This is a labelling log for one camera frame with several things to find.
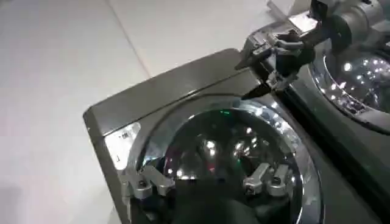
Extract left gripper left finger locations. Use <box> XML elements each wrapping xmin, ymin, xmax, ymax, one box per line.
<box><xmin>121</xmin><ymin>164</ymin><xmax>176</xmax><ymax>205</ymax></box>

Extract white label sticker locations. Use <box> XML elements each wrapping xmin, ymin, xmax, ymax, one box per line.
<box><xmin>104</xmin><ymin>121</ymin><xmax>142</xmax><ymax>170</ymax></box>

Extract grey dryer with white label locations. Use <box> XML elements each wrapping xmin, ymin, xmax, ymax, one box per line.
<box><xmin>82</xmin><ymin>47</ymin><xmax>385</xmax><ymax>224</ymax></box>

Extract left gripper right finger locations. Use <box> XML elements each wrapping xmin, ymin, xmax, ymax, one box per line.
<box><xmin>243</xmin><ymin>162</ymin><xmax>294</xmax><ymax>197</ymax></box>

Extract round glass dryer door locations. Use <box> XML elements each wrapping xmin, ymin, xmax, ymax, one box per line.
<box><xmin>124</xmin><ymin>93</ymin><xmax>324</xmax><ymax>224</ymax></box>
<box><xmin>308</xmin><ymin>48</ymin><xmax>390</xmax><ymax>135</ymax></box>

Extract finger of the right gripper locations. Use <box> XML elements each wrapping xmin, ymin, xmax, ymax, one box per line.
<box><xmin>240</xmin><ymin>69</ymin><xmax>294</xmax><ymax>101</ymax></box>
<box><xmin>233</xmin><ymin>32</ymin><xmax>305</xmax><ymax>71</ymax></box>

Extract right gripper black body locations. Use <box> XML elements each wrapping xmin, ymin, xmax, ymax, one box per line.
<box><xmin>272</xmin><ymin>32</ymin><xmax>319</xmax><ymax>80</ymax></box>

